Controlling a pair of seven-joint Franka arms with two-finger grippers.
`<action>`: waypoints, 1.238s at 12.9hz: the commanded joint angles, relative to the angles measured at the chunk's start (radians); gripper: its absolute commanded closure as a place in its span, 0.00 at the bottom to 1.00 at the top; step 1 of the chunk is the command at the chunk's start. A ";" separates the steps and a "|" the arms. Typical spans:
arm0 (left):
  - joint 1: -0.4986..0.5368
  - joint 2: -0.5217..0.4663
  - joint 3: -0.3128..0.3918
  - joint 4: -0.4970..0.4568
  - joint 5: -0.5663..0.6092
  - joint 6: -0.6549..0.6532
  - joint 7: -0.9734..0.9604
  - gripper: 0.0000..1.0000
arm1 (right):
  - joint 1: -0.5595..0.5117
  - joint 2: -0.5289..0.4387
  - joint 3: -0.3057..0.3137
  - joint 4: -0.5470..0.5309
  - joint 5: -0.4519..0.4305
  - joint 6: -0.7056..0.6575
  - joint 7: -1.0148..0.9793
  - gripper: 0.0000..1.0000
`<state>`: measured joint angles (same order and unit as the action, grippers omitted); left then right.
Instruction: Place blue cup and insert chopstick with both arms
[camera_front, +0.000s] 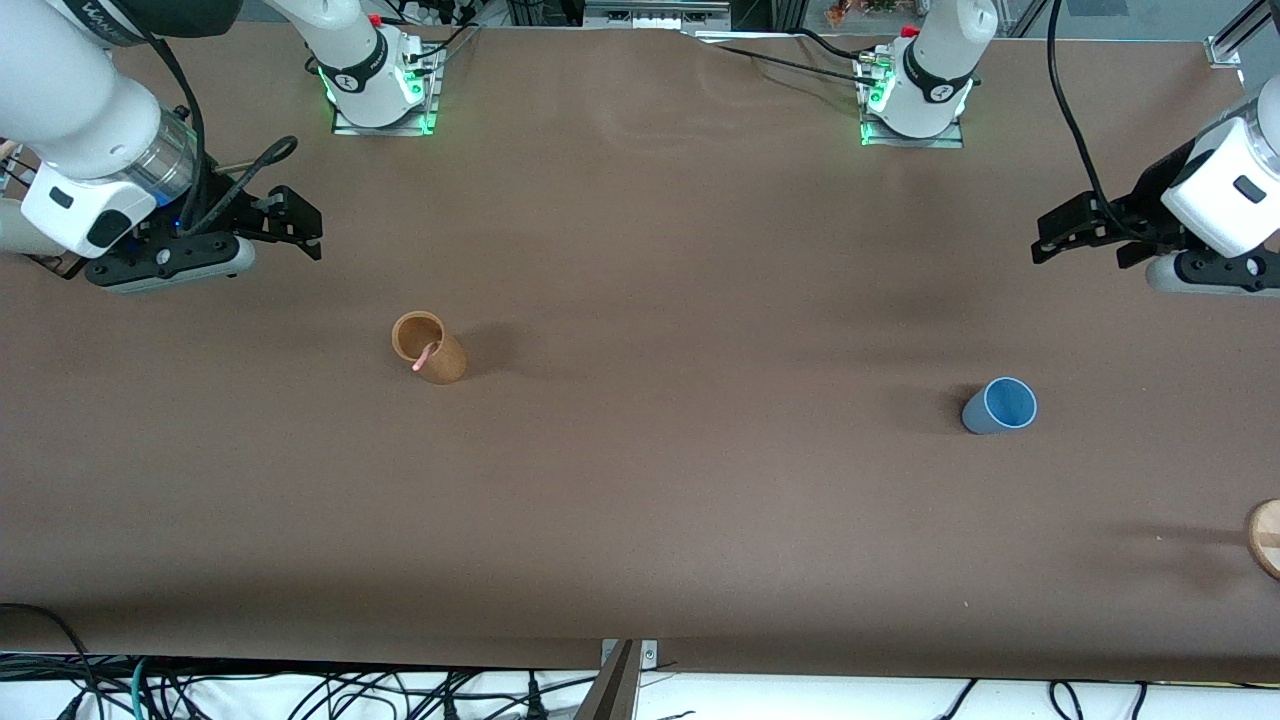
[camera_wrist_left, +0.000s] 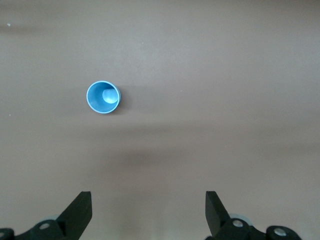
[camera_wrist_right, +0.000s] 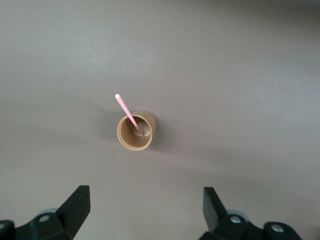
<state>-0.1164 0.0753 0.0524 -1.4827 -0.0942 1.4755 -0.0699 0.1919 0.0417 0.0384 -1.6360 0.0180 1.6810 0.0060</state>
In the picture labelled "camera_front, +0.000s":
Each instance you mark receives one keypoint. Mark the silver metal bracket plate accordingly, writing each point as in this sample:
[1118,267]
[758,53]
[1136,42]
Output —
[650,655]

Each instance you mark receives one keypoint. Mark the grey angled beam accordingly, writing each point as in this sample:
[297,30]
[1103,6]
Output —
[612,695]

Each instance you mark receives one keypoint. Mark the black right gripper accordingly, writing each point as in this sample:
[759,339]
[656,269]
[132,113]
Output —
[229,213]

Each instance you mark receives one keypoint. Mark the blue cup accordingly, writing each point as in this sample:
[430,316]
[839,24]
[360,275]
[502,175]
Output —
[985,415]

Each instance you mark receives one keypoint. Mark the round wooden disc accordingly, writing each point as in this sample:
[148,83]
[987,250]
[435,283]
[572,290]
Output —
[1268,540]

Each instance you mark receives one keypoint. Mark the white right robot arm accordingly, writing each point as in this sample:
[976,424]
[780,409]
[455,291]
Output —
[80,110]

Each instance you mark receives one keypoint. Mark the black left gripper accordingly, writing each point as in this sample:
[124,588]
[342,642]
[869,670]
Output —
[1137,217]

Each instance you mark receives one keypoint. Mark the aluminium frame profile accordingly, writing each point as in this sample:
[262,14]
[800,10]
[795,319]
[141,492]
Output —
[1225,48]

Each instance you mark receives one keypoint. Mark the brown cylindrical cup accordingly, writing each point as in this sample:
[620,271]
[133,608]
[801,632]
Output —
[450,366]

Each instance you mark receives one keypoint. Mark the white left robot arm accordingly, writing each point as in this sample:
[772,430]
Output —
[935,60]

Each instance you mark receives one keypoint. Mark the pink chopstick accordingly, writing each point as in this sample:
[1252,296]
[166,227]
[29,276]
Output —
[427,356]

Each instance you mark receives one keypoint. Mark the grey metal box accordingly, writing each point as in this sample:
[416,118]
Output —
[655,14]

